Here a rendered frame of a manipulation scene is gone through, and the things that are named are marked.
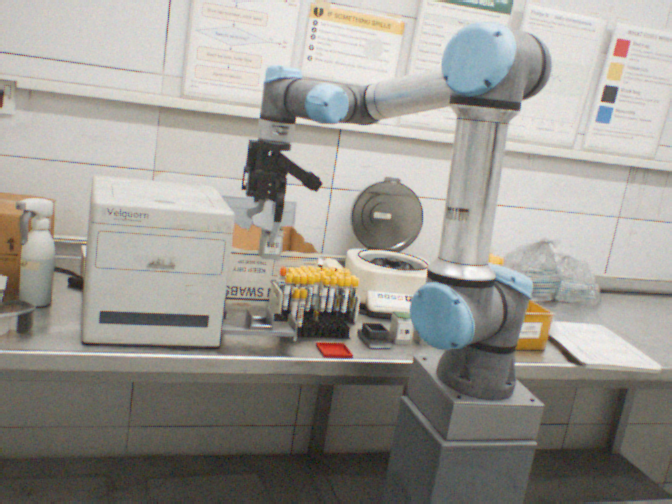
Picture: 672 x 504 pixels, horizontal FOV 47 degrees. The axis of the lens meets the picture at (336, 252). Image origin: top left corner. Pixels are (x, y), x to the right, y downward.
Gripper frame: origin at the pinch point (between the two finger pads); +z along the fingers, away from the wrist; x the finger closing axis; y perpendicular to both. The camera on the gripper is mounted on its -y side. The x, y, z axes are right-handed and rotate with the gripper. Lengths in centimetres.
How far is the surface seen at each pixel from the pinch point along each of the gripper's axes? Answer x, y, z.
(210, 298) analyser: 4.7, 12.2, 13.3
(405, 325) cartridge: -2.6, -35.8, 19.8
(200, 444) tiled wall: -60, -1, 83
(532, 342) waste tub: -2, -71, 22
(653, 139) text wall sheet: -62, -140, -29
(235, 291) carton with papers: -25.0, 1.4, 21.2
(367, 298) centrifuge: -24.2, -33.5, 20.7
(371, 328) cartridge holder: -6.1, -28.8, 22.3
